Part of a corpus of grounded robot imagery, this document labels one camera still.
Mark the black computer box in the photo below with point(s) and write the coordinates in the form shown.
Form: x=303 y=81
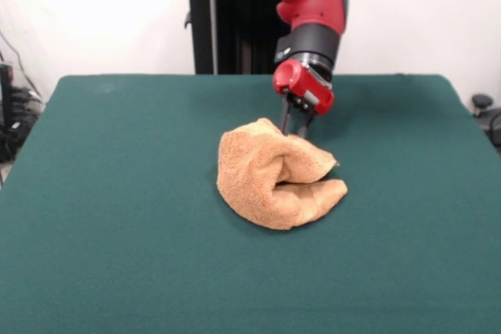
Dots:
x=5 y=95

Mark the black office chair base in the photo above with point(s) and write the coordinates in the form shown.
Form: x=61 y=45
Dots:
x=487 y=113

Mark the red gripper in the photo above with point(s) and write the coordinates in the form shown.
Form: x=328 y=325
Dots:
x=293 y=80

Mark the black power strip with plugs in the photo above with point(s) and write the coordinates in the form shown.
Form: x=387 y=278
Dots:
x=25 y=101

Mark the orange terry towel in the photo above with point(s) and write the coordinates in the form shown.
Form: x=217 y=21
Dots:
x=250 y=181

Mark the dark green table cloth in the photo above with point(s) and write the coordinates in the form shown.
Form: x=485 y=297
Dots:
x=117 y=232

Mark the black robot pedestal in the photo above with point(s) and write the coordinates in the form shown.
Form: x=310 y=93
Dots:
x=235 y=29

